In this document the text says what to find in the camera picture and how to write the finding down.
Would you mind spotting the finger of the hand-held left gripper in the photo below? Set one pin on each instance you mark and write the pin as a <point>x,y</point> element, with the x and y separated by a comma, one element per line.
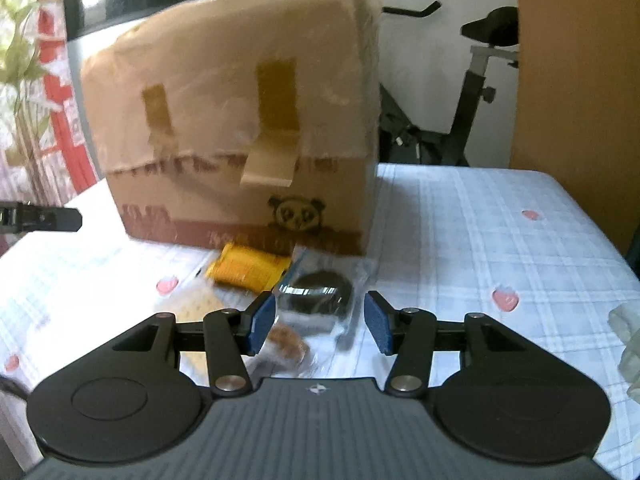
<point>45,217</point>

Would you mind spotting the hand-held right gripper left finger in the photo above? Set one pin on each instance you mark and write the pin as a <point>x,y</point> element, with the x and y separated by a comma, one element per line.
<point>262,322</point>

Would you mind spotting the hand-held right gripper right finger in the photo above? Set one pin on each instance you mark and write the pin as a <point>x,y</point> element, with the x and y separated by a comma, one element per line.
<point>381,322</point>

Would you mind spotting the clear packet with dark cookie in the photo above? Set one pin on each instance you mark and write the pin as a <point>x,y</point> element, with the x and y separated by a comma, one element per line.
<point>317,292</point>

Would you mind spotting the brown cardboard box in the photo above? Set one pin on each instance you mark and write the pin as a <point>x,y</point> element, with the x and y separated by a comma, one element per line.
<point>225,125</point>

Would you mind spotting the clear packet with brown cookie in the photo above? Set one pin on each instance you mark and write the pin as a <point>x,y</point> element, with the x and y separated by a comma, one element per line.
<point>286,344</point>

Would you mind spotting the yellow snack packet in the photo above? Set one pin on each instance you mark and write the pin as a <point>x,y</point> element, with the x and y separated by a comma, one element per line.
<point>247,267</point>

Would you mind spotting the checked strawberry tablecloth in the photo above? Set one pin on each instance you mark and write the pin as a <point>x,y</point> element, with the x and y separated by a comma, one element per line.
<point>475,240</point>

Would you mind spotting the red printed curtain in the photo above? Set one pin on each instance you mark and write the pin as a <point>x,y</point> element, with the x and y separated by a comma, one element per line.
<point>45,85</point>

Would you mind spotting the black exercise bike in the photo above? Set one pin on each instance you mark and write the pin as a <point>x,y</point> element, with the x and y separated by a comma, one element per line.
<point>465,110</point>

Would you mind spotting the crumpled white cloth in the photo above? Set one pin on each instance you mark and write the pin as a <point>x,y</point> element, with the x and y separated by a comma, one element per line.
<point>627,345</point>

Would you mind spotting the orange wooden door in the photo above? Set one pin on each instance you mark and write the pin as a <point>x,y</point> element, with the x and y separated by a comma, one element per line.
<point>575,85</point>

